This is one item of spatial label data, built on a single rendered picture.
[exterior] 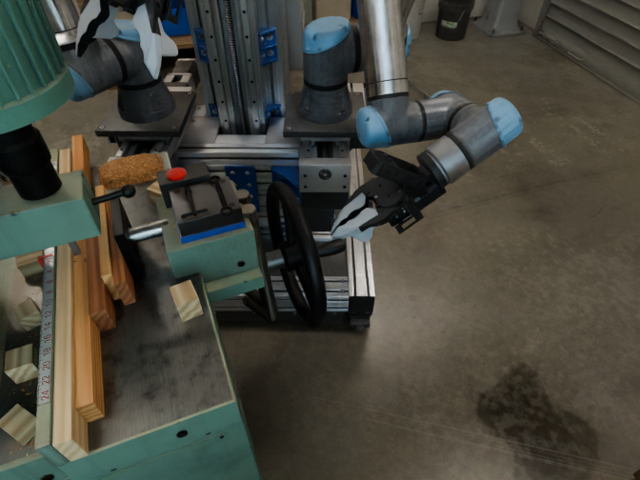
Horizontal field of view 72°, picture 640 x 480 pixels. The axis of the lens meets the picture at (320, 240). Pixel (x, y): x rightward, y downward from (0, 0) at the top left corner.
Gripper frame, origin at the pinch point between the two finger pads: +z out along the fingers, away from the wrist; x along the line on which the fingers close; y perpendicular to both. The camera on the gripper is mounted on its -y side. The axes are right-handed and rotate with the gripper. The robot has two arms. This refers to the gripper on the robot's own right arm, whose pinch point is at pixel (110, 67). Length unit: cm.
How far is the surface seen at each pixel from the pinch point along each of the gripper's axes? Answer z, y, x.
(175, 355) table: 34.2, -2.0, -22.9
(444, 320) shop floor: 55, 125, -51
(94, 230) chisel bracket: 21.8, -3.7, -6.5
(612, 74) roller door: -96, 327, -92
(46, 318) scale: 33.0, -9.9, -7.7
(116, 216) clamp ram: 20.5, 1.1, -5.0
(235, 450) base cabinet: 60, 18, -27
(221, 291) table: 29.3, 11.5, -19.3
